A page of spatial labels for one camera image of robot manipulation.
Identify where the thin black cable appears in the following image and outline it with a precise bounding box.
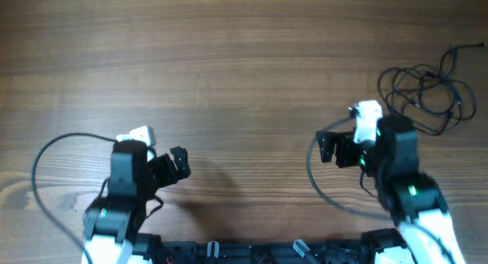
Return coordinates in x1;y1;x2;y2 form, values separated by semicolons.
377;42;487;137

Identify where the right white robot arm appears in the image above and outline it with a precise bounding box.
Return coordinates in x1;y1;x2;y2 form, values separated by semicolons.
313;115;465;263

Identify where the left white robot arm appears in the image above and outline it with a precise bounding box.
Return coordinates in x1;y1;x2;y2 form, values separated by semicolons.
82;140;191;263

